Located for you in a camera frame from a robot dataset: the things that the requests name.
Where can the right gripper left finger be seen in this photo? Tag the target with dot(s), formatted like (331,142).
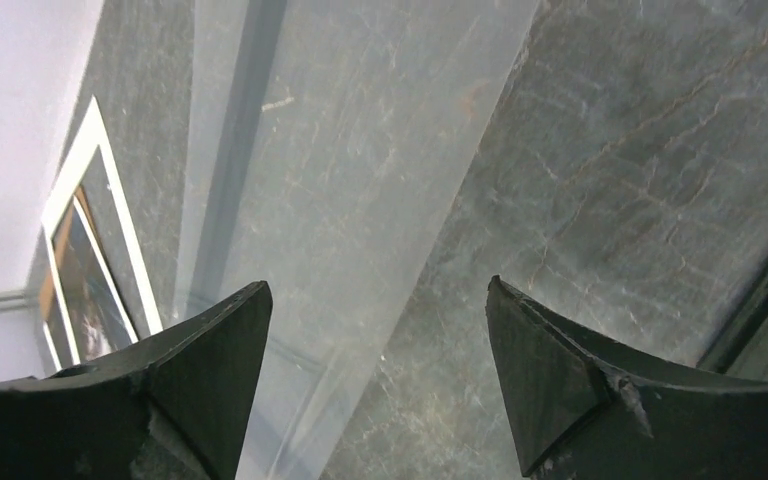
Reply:
(175,405)

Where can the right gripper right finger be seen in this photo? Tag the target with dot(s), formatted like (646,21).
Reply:
(582,405)

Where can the white mat board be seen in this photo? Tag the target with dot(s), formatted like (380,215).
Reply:
(92,144)

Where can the clear acrylic sheet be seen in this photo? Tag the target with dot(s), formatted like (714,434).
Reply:
(328,140)

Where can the cat photo print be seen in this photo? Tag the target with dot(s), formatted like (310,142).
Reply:
(90,319)

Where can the brown backing board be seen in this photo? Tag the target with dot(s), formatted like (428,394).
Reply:
(54,212)

